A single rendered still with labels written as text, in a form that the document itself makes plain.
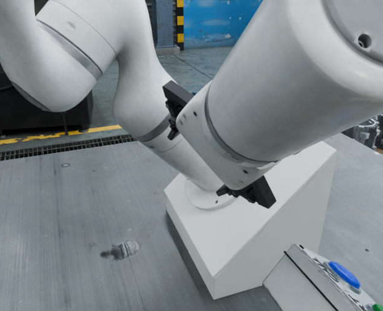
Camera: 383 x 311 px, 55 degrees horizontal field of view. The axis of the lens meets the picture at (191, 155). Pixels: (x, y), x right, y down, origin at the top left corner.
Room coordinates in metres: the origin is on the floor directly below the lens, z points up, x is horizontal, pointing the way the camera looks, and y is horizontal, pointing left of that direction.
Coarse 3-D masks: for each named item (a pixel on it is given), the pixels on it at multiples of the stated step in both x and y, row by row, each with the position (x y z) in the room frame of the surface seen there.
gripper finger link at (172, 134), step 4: (168, 100) 0.38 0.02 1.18; (168, 104) 0.38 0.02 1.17; (172, 104) 0.38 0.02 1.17; (180, 104) 0.39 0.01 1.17; (168, 108) 0.38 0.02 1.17; (172, 108) 0.38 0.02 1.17; (176, 108) 0.39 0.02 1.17; (180, 108) 0.39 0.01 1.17; (172, 112) 0.39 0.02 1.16; (176, 112) 0.38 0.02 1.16; (172, 116) 0.39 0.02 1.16; (176, 116) 0.38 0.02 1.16; (172, 128) 0.39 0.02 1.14; (176, 128) 0.39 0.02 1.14; (172, 132) 0.39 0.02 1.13; (176, 132) 0.39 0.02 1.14; (168, 136) 0.41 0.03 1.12; (172, 136) 0.40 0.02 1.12
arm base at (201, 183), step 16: (144, 144) 0.57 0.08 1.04; (160, 144) 0.56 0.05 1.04; (176, 144) 0.56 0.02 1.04; (176, 160) 0.57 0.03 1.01; (192, 160) 0.57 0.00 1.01; (192, 176) 0.59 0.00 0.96; (208, 176) 0.58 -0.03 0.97; (192, 192) 0.63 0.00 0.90; (208, 192) 0.60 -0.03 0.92; (208, 208) 0.57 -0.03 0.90
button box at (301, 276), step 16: (288, 256) 0.25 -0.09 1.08; (304, 256) 0.24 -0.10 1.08; (320, 256) 0.27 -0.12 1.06; (272, 272) 0.25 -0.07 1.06; (288, 272) 0.24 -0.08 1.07; (304, 272) 0.23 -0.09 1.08; (320, 272) 0.22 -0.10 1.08; (272, 288) 0.24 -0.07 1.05; (288, 288) 0.23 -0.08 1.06; (304, 288) 0.22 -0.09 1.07; (320, 288) 0.21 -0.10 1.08; (336, 288) 0.21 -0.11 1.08; (352, 288) 0.22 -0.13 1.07; (288, 304) 0.22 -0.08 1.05; (304, 304) 0.21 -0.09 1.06; (320, 304) 0.20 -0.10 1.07; (336, 304) 0.20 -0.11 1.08; (352, 304) 0.19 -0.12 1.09; (368, 304) 0.20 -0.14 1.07
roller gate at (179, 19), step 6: (150, 0) 6.78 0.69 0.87; (174, 0) 6.93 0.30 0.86; (180, 0) 6.93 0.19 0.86; (150, 6) 6.78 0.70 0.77; (174, 6) 6.93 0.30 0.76; (180, 6) 6.93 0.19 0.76; (150, 12) 6.78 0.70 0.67; (174, 12) 6.94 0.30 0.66; (180, 12) 6.93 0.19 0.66; (150, 18) 6.79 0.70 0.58; (174, 18) 6.93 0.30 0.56; (180, 18) 6.93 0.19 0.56; (150, 24) 6.79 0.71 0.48; (174, 24) 6.93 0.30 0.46; (180, 24) 6.93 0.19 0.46; (174, 30) 6.92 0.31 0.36; (180, 30) 6.92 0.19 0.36; (174, 36) 6.92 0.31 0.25; (180, 36) 6.92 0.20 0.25; (174, 42) 6.93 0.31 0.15; (180, 42) 6.92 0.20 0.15; (180, 48) 6.92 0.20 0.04
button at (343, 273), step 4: (332, 264) 0.24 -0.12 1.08; (336, 264) 0.24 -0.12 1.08; (332, 268) 0.23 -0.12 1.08; (336, 268) 0.23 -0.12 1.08; (340, 268) 0.23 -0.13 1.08; (344, 268) 0.24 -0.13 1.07; (336, 272) 0.23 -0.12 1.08; (340, 272) 0.23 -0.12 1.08; (344, 272) 0.23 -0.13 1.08; (348, 272) 0.24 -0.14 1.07; (340, 276) 0.23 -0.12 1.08; (344, 276) 0.23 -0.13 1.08; (348, 276) 0.23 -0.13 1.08; (352, 276) 0.23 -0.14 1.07; (348, 280) 0.22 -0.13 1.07; (352, 280) 0.22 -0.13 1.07; (356, 280) 0.23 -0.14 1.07; (352, 284) 0.22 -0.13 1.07; (356, 284) 0.22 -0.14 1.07
